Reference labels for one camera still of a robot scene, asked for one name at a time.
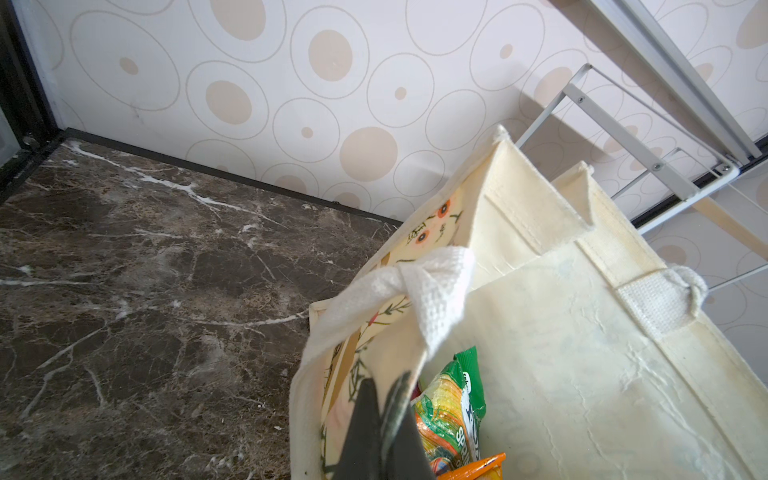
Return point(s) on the floral canvas grocery bag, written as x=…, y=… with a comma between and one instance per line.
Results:
x=597, y=358

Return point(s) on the orange pink snack bag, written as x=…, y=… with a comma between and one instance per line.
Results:
x=487, y=469

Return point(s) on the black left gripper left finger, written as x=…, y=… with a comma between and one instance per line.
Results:
x=361, y=453

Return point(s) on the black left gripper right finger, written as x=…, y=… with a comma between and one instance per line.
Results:
x=401, y=453

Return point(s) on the green yellow snack bag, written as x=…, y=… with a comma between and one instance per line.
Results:
x=449, y=412

